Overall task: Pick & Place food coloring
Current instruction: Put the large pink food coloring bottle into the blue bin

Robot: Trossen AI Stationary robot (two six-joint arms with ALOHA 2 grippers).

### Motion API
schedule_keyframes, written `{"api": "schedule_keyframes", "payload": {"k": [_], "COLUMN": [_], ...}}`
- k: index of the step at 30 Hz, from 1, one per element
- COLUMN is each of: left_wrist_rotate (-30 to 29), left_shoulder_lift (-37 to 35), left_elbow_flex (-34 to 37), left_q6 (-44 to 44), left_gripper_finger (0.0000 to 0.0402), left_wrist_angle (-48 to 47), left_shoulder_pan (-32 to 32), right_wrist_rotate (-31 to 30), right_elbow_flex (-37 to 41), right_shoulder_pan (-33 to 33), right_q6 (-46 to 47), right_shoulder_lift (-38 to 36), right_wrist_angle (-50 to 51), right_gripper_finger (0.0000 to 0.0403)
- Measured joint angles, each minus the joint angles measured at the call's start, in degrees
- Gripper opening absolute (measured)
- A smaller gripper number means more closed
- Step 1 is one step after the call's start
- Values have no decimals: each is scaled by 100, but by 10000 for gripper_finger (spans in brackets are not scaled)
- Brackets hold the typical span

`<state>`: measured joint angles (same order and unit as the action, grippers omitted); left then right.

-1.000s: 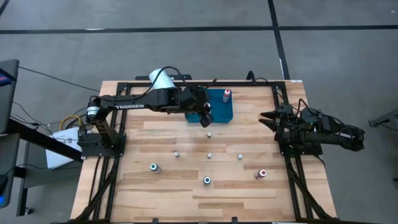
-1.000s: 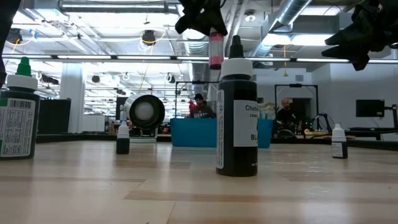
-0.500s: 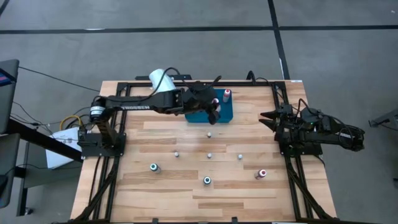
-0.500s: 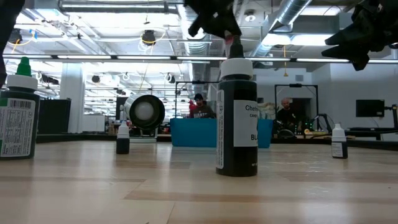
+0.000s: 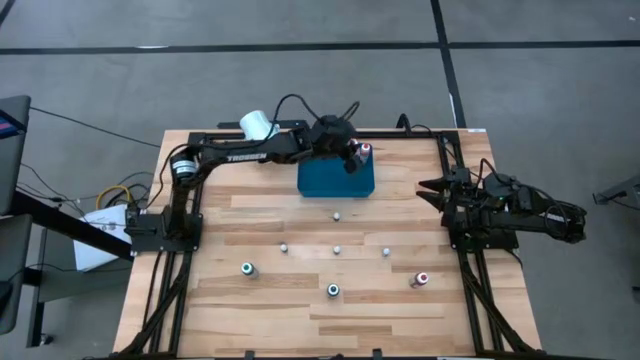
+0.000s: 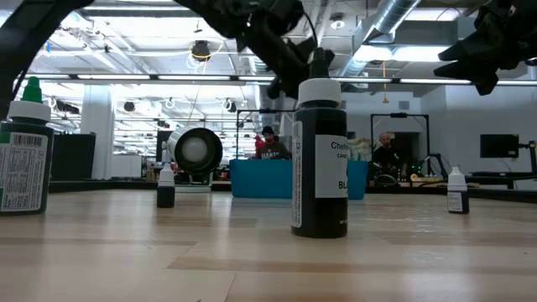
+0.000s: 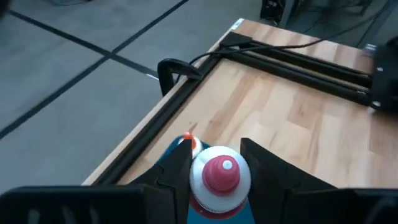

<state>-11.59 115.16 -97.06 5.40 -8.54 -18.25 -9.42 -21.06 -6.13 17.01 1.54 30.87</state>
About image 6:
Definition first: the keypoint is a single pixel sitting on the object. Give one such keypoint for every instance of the black desk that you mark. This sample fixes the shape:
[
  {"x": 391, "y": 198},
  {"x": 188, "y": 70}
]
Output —
[{"x": 495, "y": 174}]

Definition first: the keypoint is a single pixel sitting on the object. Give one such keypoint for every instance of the person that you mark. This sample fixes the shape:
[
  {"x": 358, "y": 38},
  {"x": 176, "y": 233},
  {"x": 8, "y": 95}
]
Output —
[
  {"x": 386, "y": 159},
  {"x": 272, "y": 149}
]

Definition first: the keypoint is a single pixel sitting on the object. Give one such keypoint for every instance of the white structural column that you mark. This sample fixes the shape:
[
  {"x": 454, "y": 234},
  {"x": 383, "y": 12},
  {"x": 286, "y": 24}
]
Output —
[{"x": 97, "y": 134}]

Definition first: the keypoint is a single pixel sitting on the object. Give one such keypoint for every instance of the long linear ceiling light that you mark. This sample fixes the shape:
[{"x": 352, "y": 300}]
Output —
[{"x": 193, "y": 77}]

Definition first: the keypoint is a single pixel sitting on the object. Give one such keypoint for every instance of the black rectangular metal frame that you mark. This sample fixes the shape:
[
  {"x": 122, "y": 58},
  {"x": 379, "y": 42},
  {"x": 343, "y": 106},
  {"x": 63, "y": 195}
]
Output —
[
  {"x": 251, "y": 110},
  {"x": 398, "y": 115}
]

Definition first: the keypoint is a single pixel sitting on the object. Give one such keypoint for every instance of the black table edge frame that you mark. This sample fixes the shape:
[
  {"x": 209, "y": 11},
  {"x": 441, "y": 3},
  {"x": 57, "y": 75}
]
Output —
[{"x": 105, "y": 185}]

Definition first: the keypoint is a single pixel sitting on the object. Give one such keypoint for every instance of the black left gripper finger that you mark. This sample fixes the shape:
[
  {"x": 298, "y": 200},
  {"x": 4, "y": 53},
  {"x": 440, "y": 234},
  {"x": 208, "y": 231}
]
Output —
[
  {"x": 302, "y": 46},
  {"x": 281, "y": 58}
]

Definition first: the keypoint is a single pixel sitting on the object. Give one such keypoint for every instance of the white low cabinet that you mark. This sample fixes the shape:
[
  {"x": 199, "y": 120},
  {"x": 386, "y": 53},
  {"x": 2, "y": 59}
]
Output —
[{"x": 126, "y": 165}]

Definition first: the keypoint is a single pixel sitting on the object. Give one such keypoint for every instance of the black wall monitor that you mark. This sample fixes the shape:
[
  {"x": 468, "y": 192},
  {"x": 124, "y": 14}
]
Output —
[{"x": 499, "y": 145}]

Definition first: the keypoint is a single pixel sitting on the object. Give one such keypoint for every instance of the white black cylindrical lamp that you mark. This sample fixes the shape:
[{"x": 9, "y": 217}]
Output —
[{"x": 195, "y": 151}]

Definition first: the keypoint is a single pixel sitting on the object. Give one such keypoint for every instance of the small white-capped dropper bottle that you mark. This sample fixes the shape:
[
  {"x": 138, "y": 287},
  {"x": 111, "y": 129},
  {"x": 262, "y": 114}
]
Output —
[
  {"x": 165, "y": 197},
  {"x": 457, "y": 201}
]

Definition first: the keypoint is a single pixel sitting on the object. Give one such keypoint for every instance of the black cabinet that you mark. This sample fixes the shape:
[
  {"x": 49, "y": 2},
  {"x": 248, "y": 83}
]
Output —
[{"x": 73, "y": 157}]

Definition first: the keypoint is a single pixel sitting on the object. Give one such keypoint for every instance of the black round ceiling device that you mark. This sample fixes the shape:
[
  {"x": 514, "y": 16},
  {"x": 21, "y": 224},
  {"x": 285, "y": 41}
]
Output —
[{"x": 201, "y": 50}]

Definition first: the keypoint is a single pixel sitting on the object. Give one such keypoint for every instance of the rectangular ceiling light panel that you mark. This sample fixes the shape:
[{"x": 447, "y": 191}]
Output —
[{"x": 403, "y": 53}]

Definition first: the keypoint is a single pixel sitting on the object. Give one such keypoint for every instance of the small red background object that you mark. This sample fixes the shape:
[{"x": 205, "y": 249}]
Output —
[{"x": 259, "y": 144}]

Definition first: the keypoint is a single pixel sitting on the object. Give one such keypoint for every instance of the blue plastic bin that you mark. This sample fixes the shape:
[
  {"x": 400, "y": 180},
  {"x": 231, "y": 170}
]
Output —
[{"x": 260, "y": 178}]

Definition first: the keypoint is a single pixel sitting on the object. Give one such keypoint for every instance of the green-capped food coloring bottle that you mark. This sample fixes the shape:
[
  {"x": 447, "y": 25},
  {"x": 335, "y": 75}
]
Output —
[{"x": 25, "y": 176}]

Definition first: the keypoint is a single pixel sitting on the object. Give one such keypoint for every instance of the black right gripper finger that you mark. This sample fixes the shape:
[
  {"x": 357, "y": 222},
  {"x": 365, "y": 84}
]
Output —
[
  {"x": 474, "y": 50},
  {"x": 478, "y": 73}
]

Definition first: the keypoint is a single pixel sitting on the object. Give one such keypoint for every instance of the white ceiling smoke detector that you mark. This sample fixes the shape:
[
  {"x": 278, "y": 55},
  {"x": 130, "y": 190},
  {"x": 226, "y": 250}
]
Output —
[{"x": 337, "y": 24}]

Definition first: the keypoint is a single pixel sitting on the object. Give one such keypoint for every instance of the black-capped food coloring bottle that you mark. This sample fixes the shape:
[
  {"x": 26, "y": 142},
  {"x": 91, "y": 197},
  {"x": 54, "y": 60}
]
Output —
[{"x": 319, "y": 209}]

